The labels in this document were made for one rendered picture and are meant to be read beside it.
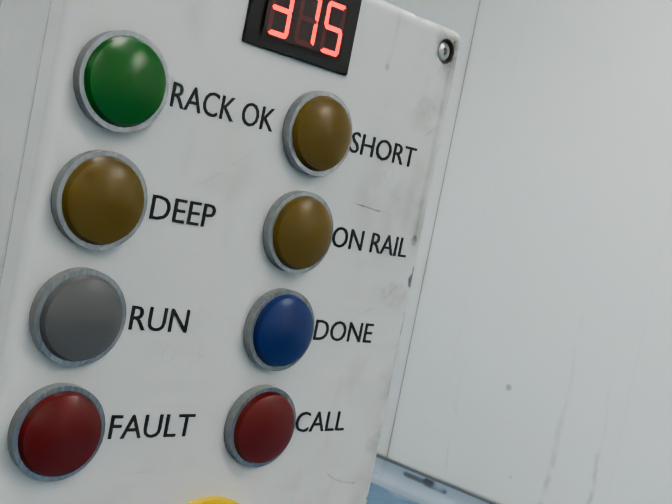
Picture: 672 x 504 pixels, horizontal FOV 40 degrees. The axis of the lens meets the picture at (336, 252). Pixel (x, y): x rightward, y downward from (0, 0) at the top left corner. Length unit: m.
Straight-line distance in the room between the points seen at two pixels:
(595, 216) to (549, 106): 0.46
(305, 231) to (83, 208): 0.09
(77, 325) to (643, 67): 3.24
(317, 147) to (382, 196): 0.05
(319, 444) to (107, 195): 0.14
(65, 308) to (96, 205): 0.03
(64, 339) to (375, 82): 0.15
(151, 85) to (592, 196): 3.19
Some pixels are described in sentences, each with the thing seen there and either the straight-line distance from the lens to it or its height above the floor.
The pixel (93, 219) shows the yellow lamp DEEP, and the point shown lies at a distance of 0.28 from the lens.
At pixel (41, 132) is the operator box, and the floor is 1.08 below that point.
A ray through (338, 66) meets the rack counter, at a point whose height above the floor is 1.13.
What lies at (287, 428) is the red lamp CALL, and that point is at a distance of 0.35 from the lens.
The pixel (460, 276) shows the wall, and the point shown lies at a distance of 3.67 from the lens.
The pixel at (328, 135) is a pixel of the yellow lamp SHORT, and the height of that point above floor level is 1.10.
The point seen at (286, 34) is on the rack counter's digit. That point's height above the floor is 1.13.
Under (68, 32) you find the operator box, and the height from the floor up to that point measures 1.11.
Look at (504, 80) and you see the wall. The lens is 3.70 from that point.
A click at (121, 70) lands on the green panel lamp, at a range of 0.28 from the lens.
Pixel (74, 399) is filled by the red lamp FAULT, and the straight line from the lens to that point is 0.29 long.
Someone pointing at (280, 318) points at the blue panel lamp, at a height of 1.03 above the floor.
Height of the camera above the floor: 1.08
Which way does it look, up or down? 3 degrees down
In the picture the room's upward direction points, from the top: 11 degrees clockwise
